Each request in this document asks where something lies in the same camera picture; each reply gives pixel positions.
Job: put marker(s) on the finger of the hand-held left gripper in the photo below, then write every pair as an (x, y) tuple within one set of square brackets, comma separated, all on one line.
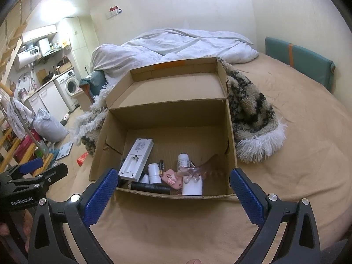
[(30, 166), (53, 173)]

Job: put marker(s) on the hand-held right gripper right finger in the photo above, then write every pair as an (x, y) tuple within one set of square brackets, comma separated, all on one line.
[(247, 198)]

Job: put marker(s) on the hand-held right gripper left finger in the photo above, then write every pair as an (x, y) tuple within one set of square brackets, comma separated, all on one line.
[(100, 195)]

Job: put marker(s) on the clear pink hair claw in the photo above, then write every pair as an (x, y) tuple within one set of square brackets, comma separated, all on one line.
[(206, 167)]

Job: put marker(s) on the black flashlight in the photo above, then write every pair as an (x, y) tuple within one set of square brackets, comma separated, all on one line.
[(151, 188)]

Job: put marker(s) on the white remote control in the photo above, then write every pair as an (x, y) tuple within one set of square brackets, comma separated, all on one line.
[(137, 156)]

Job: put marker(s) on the white power adapter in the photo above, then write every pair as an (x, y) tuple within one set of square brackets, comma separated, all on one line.
[(192, 187)]

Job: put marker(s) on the white earbuds case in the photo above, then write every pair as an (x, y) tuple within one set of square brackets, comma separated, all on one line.
[(154, 173)]

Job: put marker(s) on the pink cartoon trinket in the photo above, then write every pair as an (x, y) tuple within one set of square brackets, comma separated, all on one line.
[(172, 180)]

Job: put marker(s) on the small white bottle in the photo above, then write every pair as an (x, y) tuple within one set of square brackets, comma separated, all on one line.
[(183, 161)]

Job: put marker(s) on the brown cardboard box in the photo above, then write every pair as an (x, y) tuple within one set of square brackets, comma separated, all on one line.
[(170, 140)]

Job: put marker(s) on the person's left hand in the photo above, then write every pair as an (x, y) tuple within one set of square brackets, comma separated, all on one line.
[(27, 222)]

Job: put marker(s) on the person's right hand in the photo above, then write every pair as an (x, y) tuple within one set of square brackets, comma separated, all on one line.
[(194, 261)]

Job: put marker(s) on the red cloth bag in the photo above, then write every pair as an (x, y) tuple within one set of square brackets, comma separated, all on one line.
[(24, 148)]

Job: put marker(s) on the glass bathroom scale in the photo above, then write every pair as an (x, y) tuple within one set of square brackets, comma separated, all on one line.
[(64, 150)]

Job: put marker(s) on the wooden chair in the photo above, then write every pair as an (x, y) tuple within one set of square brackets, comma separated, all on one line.
[(11, 145)]

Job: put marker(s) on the metal pole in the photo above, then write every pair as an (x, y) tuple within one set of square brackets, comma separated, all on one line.
[(33, 134)]

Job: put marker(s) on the grey trash bag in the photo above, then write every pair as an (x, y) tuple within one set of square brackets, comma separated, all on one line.
[(51, 128)]

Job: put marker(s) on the hanging white cloth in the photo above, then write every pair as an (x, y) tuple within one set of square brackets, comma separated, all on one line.
[(19, 118)]

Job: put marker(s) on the white kitchen base cabinet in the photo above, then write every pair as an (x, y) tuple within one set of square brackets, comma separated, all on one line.
[(48, 99)]

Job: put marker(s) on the beige bedside table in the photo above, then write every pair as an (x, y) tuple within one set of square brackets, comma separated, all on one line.
[(82, 99)]

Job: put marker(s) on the white washing machine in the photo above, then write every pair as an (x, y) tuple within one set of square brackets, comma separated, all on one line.
[(68, 88)]

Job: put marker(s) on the shaggy black white blanket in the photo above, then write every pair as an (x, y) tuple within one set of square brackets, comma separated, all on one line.
[(250, 107)]

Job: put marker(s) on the teal cushion with brown edge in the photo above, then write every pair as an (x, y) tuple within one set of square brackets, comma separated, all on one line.
[(93, 84)]

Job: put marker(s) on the small brown carton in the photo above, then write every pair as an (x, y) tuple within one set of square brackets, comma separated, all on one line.
[(64, 66)]

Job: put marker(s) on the white water heater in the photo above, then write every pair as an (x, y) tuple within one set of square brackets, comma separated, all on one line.
[(26, 59)]

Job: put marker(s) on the wooden staircase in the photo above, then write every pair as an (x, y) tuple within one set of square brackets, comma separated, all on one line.
[(12, 52)]

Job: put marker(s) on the tall white cupboard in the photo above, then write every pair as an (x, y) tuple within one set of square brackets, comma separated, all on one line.
[(77, 33)]

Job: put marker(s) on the teal cushion with orange stripe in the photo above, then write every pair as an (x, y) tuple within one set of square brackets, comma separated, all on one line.
[(305, 59)]

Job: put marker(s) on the white duvet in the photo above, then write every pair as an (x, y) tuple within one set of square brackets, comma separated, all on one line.
[(170, 44)]

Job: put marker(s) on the white exhaust duct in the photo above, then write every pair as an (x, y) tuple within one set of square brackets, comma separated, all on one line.
[(44, 46)]

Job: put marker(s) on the white wall cabinet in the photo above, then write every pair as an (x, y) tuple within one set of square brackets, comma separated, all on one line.
[(40, 33)]

